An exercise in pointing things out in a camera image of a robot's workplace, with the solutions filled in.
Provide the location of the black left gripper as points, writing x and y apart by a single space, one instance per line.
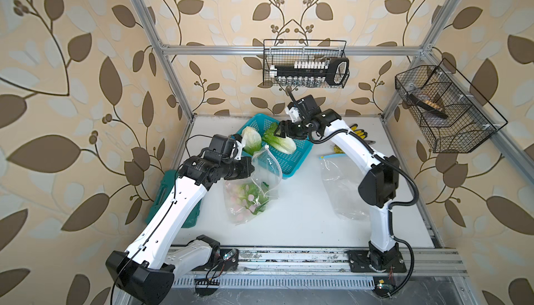
245 170

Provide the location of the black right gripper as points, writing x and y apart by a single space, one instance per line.
288 124

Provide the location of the large chinese cabbage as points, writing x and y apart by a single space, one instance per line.
284 145

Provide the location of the pink dotted zipper bag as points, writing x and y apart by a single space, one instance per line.
245 199

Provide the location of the small chinese cabbage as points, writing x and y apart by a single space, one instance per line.
253 140

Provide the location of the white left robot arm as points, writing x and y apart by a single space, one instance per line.
141 271

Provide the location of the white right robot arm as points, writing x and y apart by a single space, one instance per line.
381 174

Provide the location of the clear blue-zip zipper bag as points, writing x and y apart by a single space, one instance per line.
341 178

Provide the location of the teal perforated plastic basket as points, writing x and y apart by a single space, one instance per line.
289 163

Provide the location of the yellow black work glove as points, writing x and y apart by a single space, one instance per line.
358 131

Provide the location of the black socket wrench set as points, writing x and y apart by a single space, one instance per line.
331 72

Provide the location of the dark tool in basket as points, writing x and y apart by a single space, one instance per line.
428 108

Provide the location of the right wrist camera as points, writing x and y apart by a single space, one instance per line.
302 109

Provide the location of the black wire basket back wall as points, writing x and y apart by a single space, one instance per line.
287 51

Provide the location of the black wire basket wall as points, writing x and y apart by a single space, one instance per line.
473 119
287 51

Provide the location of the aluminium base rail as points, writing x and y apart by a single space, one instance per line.
291 268

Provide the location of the black wire basket right wall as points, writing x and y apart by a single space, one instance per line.
473 119

